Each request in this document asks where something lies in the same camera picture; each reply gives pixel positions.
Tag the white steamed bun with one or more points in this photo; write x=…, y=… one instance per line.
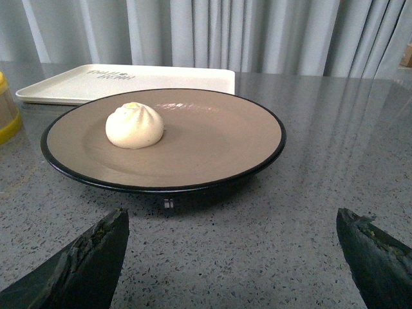
x=134, y=126

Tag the cream rectangular bear tray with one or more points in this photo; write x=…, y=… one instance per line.
x=92, y=81

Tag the beige plate with black rim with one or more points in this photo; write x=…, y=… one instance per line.
x=212, y=141

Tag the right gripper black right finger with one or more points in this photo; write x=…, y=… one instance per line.
x=380, y=264

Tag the grey pleated curtain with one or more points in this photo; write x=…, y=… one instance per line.
x=331, y=38

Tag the brown cardboard box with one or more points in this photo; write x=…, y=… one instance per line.
x=406, y=60

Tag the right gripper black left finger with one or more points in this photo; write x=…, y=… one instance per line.
x=84, y=274

